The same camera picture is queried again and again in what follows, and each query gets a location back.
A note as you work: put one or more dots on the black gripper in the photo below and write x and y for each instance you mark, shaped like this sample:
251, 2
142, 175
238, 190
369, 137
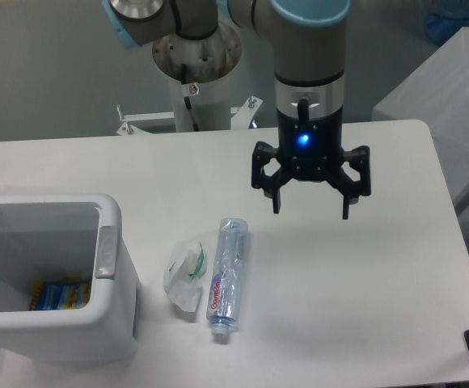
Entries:
309, 137

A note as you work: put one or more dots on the crushed clear plastic bottle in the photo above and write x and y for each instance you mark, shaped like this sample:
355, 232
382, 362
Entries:
226, 287

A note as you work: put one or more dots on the white plastic wrapper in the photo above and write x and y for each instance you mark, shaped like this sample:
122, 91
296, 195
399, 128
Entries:
182, 277

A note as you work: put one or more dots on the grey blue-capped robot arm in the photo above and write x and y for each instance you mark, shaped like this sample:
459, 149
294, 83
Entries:
308, 43

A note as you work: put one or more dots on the white plastic trash can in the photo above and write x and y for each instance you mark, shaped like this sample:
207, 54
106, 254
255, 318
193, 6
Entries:
47, 238

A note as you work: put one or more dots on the grey covered side table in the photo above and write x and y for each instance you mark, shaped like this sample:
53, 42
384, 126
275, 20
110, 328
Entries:
437, 93

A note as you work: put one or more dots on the blue bag in background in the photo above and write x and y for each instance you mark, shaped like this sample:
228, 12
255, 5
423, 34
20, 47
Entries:
444, 19

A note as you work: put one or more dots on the blue yellow snack packet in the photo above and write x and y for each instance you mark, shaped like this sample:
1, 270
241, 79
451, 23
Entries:
60, 295

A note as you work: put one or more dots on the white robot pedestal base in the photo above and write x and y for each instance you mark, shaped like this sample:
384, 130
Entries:
198, 76

